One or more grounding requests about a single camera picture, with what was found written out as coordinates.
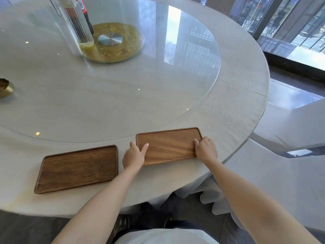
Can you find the person's right hand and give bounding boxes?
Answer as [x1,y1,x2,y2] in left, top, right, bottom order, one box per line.
[193,136,218,164]

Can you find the person's left hand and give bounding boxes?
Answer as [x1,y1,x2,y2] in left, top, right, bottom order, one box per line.
[122,141,149,173]

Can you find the light brown wooden tray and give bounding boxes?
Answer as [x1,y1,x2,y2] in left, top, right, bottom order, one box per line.
[136,127,203,167]

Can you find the person's right forearm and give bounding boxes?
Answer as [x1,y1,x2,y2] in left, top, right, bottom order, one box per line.
[202,158,321,244]

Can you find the person's left forearm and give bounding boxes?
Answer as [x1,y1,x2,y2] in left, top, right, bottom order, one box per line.
[51,166,142,244]

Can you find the round glass turntable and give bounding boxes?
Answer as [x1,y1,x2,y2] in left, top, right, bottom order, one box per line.
[0,0,222,144]

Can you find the white tablecloth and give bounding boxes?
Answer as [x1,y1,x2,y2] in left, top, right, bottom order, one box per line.
[0,0,270,219]

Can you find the dark brown wooden tray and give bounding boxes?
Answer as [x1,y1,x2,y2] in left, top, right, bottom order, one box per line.
[34,145,119,195]

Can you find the person's dark right shoe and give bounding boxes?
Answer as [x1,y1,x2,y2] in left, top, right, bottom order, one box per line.
[164,215,177,229]

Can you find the person's dark shoe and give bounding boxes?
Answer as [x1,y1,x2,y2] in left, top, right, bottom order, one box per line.
[164,215,177,229]
[112,214,131,237]

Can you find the person's dark trousers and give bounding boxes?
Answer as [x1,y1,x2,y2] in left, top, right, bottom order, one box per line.
[127,219,203,231]

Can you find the person's dark left shoe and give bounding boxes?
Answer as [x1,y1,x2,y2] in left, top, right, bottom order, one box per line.
[112,214,131,237]

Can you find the white chair cover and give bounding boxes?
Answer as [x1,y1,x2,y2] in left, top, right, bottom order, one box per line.
[200,138,325,232]
[251,98,325,153]

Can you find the person's white shirt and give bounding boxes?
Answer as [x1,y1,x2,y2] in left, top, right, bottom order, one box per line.
[113,228,252,244]

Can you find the gold round turntable base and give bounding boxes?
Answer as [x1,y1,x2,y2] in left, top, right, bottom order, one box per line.
[82,22,146,63]

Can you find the silver round hub disc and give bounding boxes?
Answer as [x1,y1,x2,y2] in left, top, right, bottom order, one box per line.
[98,34,123,47]

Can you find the tall clear glass bottle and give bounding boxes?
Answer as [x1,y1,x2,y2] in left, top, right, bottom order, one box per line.
[48,0,95,48]

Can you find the dark bottle with red label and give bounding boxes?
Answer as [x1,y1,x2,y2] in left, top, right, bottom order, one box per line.
[75,0,94,36]

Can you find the gold metal bowl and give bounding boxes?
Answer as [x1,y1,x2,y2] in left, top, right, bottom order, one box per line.
[0,79,16,99]

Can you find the dark window frame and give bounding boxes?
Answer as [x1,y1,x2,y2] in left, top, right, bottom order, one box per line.
[229,0,325,85]

